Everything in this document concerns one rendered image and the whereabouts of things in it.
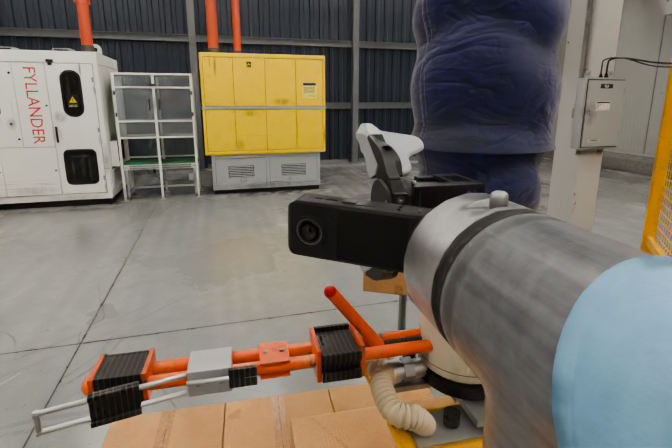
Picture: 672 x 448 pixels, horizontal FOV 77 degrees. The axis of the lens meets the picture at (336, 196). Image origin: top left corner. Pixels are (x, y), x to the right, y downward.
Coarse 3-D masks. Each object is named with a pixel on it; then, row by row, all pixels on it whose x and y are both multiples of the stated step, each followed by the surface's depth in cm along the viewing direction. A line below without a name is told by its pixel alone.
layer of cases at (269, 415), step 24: (360, 384) 173; (192, 408) 160; (216, 408) 160; (240, 408) 160; (264, 408) 160; (288, 408) 160; (312, 408) 160; (336, 408) 160; (360, 408) 160; (120, 432) 148; (144, 432) 148; (168, 432) 148; (192, 432) 148; (216, 432) 148; (240, 432) 148; (264, 432) 148; (288, 432) 148
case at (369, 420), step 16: (416, 400) 106; (432, 400) 106; (448, 400) 106; (320, 416) 101; (336, 416) 101; (352, 416) 101; (368, 416) 101; (304, 432) 96; (320, 432) 96; (336, 432) 96; (352, 432) 96; (368, 432) 96; (384, 432) 96
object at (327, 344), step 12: (336, 324) 79; (348, 324) 80; (312, 336) 75; (324, 336) 77; (336, 336) 77; (348, 336) 77; (312, 348) 75; (324, 348) 73; (336, 348) 73; (348, 348) 73; (360, 348) 72; (324, 360) 70; (336, 360) 70; (348, 360) 71; (360, 360) 71; (324, 372) 71; (336, 372) 71; (348, 372) 71; (360, 372) 72
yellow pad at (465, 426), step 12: (432, 408) 77; (444, 408) 73; (456, 408) 73; (444, 420) 72; (456, 420) 71; (468, 420) 73; (396, 432) 71; (408, 432) 71; (444, 432) 71; (456, 432) 71; (468, 432) 71; (480, 432) 71; (396, 444) 70; (408, 444) 69; (420, 444) 68; (432, 444) 68; (444, 444) 69; (456, 444) 69; (468, 444) 69; (480, 444) 69
